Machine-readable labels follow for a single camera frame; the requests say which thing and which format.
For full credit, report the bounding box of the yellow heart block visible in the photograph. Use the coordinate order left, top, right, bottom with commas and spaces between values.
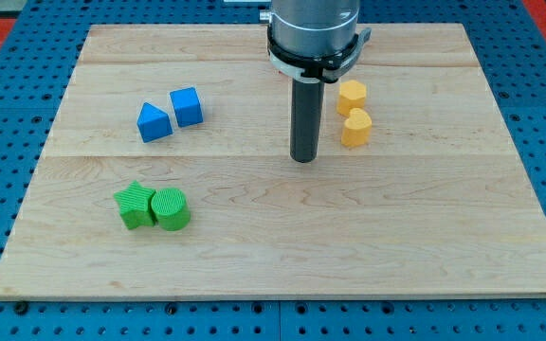
340, 108, 373, 147

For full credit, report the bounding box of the green cylinder block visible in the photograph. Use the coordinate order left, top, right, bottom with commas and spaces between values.
151, 188, 191, 231

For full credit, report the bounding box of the yellow hexagon block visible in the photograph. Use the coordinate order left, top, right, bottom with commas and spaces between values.
337, 80, 367, 117

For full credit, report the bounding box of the blue cube block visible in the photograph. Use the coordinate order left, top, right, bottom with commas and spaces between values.
170, 87, 204, 128

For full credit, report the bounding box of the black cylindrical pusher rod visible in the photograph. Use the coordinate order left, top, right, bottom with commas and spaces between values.
290, 80, 324, 163

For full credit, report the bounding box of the wooden board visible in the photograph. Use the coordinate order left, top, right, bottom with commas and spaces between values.
0, 24, 546, 301

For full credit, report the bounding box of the blue triangular prism block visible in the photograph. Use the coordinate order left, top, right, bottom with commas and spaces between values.
136, 102, 173, 143

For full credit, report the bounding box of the green star block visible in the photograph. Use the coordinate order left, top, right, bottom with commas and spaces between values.
113, 181, 156, 230

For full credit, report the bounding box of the black clamp mount ring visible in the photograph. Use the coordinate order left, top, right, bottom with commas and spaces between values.
267, 27, 372, 83

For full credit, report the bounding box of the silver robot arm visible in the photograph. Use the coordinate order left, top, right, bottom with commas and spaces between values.
267, 0, 372, 163

